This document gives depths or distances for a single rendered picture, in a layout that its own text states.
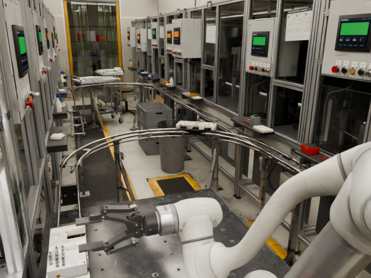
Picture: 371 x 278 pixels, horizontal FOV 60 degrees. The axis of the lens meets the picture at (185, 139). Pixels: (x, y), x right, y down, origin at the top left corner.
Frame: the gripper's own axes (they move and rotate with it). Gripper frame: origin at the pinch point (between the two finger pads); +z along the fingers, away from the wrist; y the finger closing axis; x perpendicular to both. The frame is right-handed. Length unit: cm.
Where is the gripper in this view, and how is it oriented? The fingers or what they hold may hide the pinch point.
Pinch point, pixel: (86, 234)
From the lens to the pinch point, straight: 99.9
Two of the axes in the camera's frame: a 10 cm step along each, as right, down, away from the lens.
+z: -9.4, 0.9, -3.2
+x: 3.3, 2.9, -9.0
